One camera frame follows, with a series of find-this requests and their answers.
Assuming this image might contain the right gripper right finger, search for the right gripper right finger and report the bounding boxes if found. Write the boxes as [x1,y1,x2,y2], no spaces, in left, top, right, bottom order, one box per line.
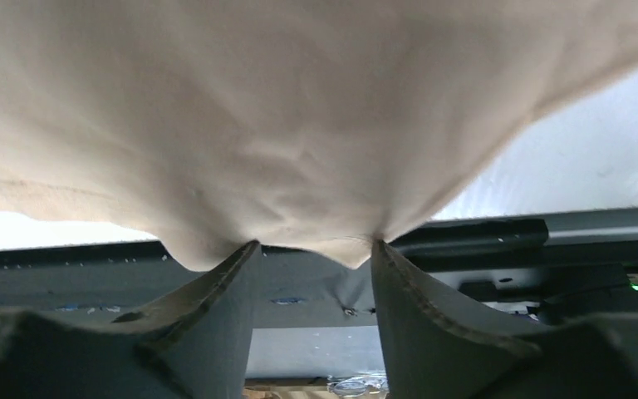
[371,240,638,398]

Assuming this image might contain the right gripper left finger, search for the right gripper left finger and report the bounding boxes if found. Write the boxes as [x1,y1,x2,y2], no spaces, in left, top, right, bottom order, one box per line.
[0,241,262,398]

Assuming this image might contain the beige t shirt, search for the beige t shirt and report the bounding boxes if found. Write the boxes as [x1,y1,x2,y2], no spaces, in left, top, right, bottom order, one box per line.
[0,1,638,271]

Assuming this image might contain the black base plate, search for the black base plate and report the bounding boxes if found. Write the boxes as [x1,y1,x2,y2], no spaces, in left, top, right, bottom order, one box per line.
[0,217,638,332]

